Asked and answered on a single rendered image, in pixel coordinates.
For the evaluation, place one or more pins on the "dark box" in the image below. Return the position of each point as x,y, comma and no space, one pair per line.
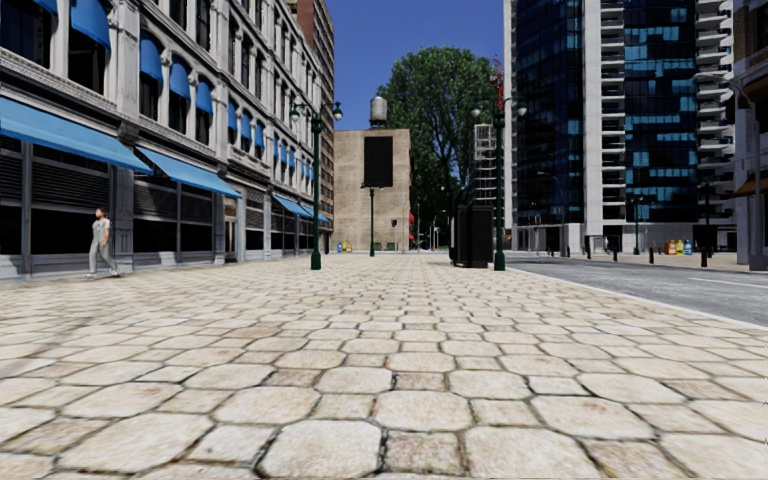
474,235

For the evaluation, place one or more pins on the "glass tower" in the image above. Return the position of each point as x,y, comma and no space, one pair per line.
624,120

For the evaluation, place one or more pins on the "person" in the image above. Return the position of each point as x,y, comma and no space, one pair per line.
101,240

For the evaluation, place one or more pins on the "green street lamp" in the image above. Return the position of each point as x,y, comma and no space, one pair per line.
315,180
636,225
372,222
499,180

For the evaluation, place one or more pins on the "tree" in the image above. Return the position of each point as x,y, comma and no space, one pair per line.
435,108

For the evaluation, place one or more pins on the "white scaffold tower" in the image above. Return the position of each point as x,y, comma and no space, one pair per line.
485,162

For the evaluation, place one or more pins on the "tan brick building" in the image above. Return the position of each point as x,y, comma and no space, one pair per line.
354,198

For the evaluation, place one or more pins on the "brown brick tower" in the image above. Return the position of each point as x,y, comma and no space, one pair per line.
321,36

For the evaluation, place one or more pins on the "pale stone building blue awnings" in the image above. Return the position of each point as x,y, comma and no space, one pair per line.
180,90

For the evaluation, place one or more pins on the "pale concrete building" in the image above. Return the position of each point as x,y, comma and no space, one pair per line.
750,120

